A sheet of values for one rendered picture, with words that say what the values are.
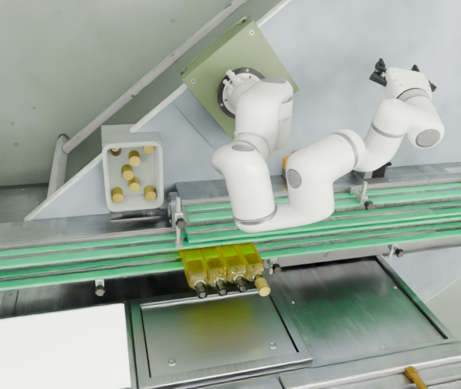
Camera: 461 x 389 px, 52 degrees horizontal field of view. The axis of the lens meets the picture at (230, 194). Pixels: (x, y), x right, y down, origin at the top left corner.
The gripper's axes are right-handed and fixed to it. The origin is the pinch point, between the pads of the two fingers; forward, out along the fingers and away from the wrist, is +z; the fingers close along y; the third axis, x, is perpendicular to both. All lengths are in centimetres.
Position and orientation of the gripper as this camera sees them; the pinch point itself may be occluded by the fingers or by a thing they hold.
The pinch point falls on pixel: (396, 68)
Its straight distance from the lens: 131.0
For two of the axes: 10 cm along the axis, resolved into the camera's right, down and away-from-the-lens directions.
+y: -9.8, -1.4, -1.2
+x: -1.9, 6.9, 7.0
